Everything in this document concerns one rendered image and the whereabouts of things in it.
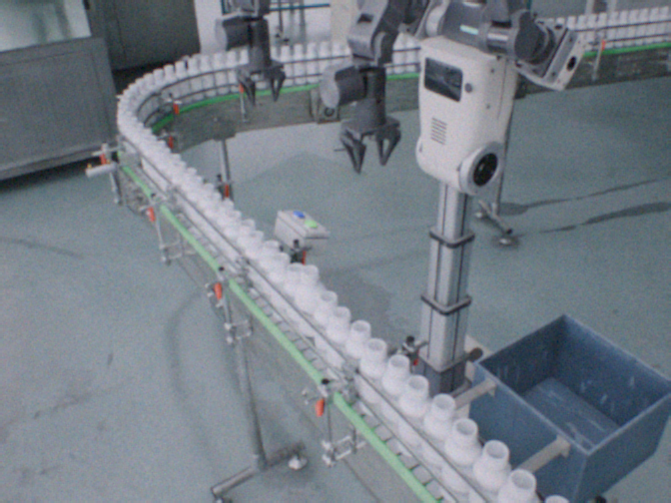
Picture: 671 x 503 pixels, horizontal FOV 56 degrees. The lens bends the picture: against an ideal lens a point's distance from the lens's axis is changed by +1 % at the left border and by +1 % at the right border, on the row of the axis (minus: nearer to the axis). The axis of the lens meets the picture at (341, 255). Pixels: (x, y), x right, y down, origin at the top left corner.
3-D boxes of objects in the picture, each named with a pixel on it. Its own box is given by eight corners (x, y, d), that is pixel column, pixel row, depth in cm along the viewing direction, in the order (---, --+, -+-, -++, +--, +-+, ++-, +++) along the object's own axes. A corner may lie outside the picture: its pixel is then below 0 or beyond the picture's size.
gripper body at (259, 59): (236, 73, 154) (233, 41, 150) (272, 65, 159) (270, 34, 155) (249, 80, 150) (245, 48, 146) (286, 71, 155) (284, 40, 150)
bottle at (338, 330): (347, 385, 132) (347, 325, 122) (323, 376, 134) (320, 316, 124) (359, 366, 136) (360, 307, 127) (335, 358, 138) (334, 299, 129)
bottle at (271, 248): (271, 310, 153) (265, 254, 143) (260, 298, 157) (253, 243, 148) (292, 302, 155) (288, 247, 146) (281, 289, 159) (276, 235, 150)
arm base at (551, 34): (539, 19, 146) (514, 70, 149) (520, 5, 140) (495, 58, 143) (570, 27, 139) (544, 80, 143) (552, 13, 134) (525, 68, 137)
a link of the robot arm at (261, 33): (273, 15, 147) (260, 11, 150) (247, 20, 143) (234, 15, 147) (275, 46, 150) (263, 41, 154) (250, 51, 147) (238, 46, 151)
